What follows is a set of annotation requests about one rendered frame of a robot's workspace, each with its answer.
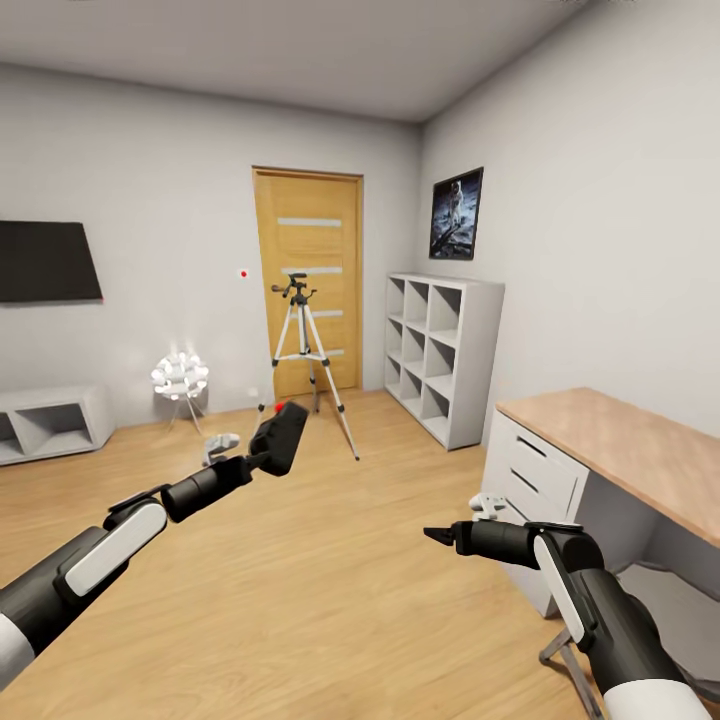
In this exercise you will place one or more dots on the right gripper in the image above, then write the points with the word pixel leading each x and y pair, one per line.
pixel 483 537

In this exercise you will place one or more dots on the digital camera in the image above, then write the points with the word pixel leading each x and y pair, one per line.
pixel 280 435

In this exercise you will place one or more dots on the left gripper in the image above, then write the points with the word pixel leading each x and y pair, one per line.
pixel 223 478

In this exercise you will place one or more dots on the taboret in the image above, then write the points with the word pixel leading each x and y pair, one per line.
pixel 687 616

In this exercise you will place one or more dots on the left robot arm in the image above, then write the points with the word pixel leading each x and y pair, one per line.
pixel 38 606

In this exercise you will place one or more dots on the wall mounted tv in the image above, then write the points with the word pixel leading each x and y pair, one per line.
pixel 46 261

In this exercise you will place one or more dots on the door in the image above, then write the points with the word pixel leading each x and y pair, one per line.
pixel 311 222

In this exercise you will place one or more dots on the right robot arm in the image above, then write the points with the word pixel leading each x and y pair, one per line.
pixel 637 678

